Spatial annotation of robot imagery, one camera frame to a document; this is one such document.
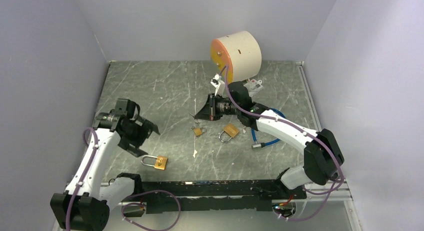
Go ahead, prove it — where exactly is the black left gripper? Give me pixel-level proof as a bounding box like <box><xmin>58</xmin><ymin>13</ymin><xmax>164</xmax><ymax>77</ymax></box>
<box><xmin>117</xmin><ymin>115</ymin><xmax>159</xmax><ymax>157</ymax></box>

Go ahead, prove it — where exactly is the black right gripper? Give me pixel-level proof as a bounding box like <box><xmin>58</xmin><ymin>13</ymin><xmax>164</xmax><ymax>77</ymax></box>
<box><xmin>195</xmin><ymin>93</ymin><xmax>241</xmax><ymax>121</ymax></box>

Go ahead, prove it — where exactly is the long shackle brass padlock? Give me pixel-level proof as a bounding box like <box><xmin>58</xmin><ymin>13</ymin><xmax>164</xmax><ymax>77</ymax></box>
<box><xmin>140</xmin><ymin>155</ymin><xmax>168</xmax><ymax>171</ymax></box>

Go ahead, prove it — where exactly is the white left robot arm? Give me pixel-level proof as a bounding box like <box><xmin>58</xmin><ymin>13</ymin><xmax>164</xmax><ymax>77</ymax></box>
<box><xmin>50</xmin><ymin>98</ymin><xmax>160</xmax><ymax>231</ymax></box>

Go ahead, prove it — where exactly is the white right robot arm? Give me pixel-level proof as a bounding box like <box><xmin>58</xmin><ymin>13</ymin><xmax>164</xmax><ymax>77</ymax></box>
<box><xmin>194</xmin><ymin>81</ymin><xmax>345</xmax><ymax>199</ymax></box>

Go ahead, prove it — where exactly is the medium brass padlock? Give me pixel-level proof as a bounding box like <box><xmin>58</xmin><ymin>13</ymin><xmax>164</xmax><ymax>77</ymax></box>
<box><xmin>218</xmin><ymin>123</ymin><xmax>240</xmax><ymax>143</ymax></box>

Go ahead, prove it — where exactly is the small brass padlock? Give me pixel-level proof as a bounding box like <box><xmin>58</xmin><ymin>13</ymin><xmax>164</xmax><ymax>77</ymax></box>
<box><xmin>191</xmin><ymin>126</ymin><xmax>207</xmax><ymax>137</ymax></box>

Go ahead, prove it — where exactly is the plastic card packet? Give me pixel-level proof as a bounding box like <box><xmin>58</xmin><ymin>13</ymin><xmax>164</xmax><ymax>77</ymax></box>
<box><xmin>243</xmin><ymin>79</ymin><xmax>264</xmax><ymax>97</ymax></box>

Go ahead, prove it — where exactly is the round cream drawer cabinet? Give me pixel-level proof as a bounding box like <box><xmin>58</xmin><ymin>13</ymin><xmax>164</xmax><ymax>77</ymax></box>
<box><xmin>210</xmin><ymin>30</ymin><xmax>262</xmax><ymax>84</ymax></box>

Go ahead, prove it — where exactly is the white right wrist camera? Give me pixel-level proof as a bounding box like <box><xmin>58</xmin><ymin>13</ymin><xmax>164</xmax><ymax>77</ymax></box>
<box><xmin>210</xmin><ymin>73</ymin><xmax>225</xmax><ymax>96</ymax></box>

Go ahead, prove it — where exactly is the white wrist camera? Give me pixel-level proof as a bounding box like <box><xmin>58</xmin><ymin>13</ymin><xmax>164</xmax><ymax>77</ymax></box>
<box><xmin>210</xmin><ymin>73</ymin><xmax>225</xmax><ymax>96</ymax></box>
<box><xmin>113</xmin><ymin>98</ymin><xmax>141</xmax><ymax>121</ymax></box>

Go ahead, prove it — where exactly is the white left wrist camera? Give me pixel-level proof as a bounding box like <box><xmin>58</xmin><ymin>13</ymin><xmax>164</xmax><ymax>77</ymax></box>
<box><xmin>113</xmin><ymin>98</ymin><xmax>141</xmax><ymax>121</ymax></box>

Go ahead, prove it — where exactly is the blue cable lock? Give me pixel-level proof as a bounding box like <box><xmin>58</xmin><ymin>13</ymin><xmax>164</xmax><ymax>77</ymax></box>
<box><xmin>250</xmin><ymin>108</ymin><xmax>286</xmax><ymax>150</ymax></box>

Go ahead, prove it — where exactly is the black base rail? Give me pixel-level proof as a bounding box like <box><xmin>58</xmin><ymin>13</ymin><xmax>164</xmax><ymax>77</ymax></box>
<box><xmin>141</xmin><ymin>179</ymin><xmax>307</xmax><ymax>214</ymax></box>

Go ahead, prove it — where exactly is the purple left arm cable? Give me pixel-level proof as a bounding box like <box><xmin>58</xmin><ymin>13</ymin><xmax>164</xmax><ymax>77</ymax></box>
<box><xmin>64</xmin><ymin>126</ymin><xmax>182</xmax><ymax>231</ymax></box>

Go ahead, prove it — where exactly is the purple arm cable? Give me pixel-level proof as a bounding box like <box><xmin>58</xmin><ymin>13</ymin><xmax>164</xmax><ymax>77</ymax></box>
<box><xmin>216</xmin><ymin>65</ymin><xmax>345</xmax><ymax>223</ymax></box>
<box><xmin>64</xmin><ymin>126</ymin><xmax>182</xmax><ymax>231</ymax></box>

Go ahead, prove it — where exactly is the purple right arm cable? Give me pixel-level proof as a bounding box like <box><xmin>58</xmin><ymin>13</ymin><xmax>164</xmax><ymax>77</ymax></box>
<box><xmin>216</xmin><ymin>65</ymin><xmax>345</xmax><ymax>223</ymax></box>

